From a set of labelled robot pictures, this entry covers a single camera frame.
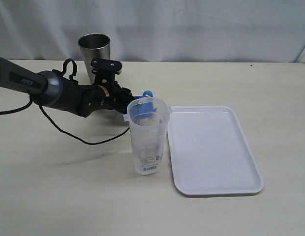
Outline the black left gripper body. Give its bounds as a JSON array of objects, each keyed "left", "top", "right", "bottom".
[{"left": 90, "top": 58, "right": 136, "bottom": 114}]

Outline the blue container lid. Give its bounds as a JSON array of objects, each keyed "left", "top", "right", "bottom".
[{"left": 130, "top": 102, "right": 157, "bottom": 119}]

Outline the stainless steel cup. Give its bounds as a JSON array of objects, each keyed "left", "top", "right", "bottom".
[{"left": 78, "top": 33, "right": 122, "bottom": 85}]

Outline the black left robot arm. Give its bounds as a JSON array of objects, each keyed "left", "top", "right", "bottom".
[{"left": 0, "top": 57, "right": 136, "bottom": 118}]

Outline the clear plastic container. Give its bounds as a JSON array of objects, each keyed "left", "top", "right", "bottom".
[{"left": 123, "top": 97, "right": 170, "bottom": 175}]

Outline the white plastic tray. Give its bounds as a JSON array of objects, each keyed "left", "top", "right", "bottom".
[{"left": 168, "top": 106, "right": 265, "bottom": 197}]

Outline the white backdrop curtain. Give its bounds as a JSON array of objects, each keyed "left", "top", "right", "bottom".
[{"left": 0, "top": 0, "right": 305, "bottom": 63}]

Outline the black cable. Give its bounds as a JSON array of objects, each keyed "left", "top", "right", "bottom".
[{"left": 0, "top": 58, "right": 130, "bottom": 145}]

